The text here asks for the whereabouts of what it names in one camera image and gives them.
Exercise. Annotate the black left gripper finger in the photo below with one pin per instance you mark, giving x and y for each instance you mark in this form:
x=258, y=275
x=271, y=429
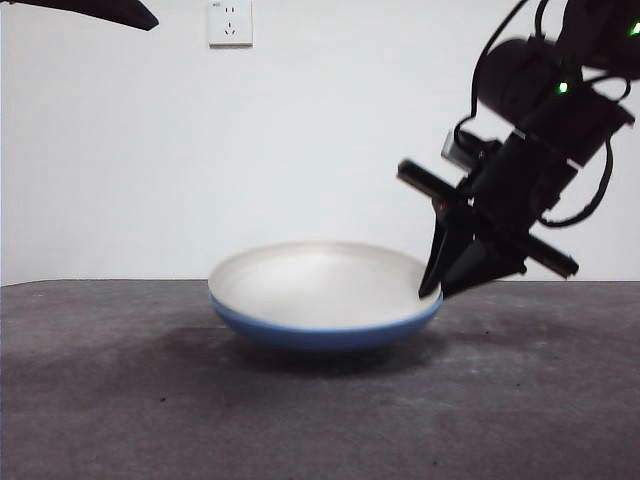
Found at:
x=100, y=11

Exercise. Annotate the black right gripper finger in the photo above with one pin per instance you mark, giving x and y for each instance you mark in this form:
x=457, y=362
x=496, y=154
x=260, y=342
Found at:
x=485, y=265
x=445, y=250

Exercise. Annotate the white round plate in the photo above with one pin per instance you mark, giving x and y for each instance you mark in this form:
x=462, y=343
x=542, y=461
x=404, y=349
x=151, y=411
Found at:
x=320, y=285

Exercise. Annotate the blue round plate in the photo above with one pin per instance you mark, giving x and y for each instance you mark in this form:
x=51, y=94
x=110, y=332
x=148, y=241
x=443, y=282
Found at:
x=320, y=337

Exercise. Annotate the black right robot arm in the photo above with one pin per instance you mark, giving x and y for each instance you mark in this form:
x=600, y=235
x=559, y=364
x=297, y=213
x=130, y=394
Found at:
x=530, y=75

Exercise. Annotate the pale grey camera box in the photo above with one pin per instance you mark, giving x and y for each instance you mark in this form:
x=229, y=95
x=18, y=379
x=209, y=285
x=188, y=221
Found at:
x=451, y=149

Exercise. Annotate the white wall socket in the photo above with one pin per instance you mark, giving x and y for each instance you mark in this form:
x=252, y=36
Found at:
x=230, y=27

